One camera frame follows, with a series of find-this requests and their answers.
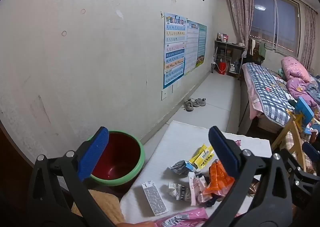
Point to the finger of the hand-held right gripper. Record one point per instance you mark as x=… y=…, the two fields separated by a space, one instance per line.
x=305 y=179
x=311 y=151

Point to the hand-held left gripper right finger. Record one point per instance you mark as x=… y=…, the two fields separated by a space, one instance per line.
x=222 y=154

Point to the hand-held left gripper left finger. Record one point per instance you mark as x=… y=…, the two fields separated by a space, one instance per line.
x=96 y=152

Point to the yellow printed carton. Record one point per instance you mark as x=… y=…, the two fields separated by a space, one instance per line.
x=206 y=160

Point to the green rimmed red bin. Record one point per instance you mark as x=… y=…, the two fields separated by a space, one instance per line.
x=117 y=157

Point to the yellow strip packet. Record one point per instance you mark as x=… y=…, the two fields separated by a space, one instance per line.
x=197 y=154

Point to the orange snack packet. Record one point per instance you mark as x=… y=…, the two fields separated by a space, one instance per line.
x=217 y=182

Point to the white pink sachet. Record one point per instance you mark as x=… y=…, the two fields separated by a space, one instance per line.
x=196 y=187

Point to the blue white wrapper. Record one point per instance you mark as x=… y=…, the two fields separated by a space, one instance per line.
x=181 y=167

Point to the brown cigarette box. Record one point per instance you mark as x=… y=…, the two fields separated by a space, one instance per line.
x=253 y=188

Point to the white carton with drawn pattern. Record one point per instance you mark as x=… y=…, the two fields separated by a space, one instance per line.
x=180 y=192

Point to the white box with grey pattern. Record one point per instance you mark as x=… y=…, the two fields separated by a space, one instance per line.
x=153 y=198

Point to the pink plastic wrapper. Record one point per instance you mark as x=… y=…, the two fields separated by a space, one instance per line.
x=180 y=219

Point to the small pink wrapper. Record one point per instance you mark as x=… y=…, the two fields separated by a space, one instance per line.
x=238 y=143

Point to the wooden chair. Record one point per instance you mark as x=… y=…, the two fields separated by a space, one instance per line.
x=296 y=119

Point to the blue book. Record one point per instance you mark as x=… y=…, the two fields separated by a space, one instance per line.
x=305 y=111

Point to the white foam mat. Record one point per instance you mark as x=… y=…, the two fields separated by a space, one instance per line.
x=180 y=139

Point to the tan fuzzy cloth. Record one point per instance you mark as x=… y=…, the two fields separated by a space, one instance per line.
x=100 y=204

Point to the grey shoe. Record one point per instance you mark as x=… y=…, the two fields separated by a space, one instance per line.
x=188 y=105
x=199 y=102

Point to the bed with plaid blanket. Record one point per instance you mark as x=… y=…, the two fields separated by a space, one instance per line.
x=267 y=89

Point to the pink quilt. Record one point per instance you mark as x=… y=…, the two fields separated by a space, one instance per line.
x=295 y=72

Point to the red bucket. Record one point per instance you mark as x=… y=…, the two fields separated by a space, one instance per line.
x=222 y=67

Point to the black shelf table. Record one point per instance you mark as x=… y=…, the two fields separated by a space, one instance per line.
x=235 y=49

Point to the dark clothes pile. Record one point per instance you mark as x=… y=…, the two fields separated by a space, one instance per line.
x=255 y=52

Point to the pink curtain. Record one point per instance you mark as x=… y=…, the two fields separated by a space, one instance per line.
x=240 y=12
x=309 y=37

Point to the red white box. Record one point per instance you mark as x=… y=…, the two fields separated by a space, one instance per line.
x=223 y=37

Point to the window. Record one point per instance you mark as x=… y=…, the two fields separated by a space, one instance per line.
x=275 y=22

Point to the white wall plate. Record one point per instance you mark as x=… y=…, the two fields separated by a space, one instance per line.
x=175 y=87

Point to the white wall socket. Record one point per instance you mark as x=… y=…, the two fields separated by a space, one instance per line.
x=164 y=94

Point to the blue chart wall poster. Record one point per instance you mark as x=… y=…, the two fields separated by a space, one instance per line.
x=173 y=52

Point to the white chart wall poster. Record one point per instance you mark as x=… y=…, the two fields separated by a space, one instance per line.
x=191 y=44

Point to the green blue wall poster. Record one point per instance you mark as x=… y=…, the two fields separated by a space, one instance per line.
x=202 y=42

